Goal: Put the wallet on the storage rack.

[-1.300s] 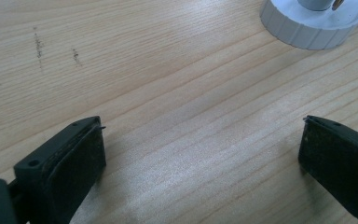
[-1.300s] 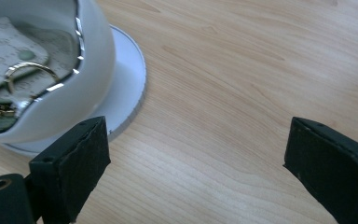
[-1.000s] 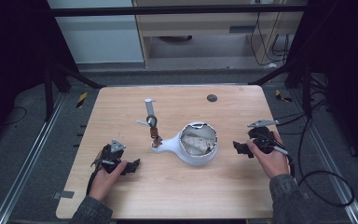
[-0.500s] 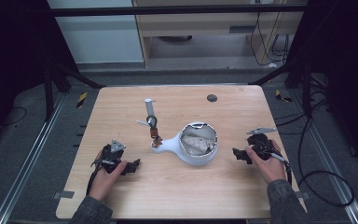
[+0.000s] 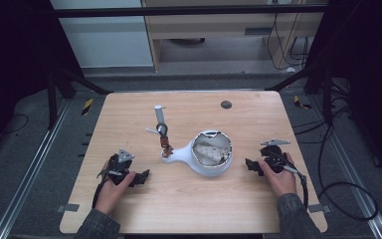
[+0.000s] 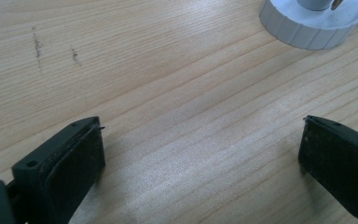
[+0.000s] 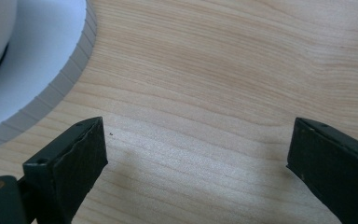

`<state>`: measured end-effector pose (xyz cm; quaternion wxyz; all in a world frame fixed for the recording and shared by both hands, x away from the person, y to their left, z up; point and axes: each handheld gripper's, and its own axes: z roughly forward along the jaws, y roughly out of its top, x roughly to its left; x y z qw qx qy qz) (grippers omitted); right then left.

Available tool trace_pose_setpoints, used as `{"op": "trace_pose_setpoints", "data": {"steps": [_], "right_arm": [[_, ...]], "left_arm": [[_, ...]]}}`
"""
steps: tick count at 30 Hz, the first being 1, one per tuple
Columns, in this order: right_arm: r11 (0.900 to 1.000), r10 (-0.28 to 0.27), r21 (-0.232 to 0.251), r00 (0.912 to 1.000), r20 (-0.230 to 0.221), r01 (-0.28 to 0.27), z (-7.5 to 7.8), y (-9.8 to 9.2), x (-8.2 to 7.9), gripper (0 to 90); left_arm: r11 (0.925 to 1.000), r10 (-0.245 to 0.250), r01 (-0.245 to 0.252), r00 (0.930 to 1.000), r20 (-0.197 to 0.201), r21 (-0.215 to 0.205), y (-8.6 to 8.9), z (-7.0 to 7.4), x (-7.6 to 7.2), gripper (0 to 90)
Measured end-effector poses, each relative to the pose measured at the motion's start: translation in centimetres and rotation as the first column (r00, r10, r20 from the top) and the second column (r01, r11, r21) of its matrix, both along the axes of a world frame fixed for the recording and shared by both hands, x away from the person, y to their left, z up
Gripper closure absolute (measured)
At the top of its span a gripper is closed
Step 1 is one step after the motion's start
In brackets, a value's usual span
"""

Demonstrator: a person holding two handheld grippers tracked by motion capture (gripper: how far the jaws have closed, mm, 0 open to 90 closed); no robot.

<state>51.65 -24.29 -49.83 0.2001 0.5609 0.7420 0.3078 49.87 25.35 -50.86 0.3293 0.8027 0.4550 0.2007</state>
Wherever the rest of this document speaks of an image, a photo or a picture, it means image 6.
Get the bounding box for white key holder stand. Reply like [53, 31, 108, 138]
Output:
[258, 0, 358, 51]

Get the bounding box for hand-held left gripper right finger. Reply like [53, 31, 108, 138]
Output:
[297, 115, 358, 224]

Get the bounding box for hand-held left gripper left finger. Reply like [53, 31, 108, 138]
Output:
[11, 116, 106, 224]

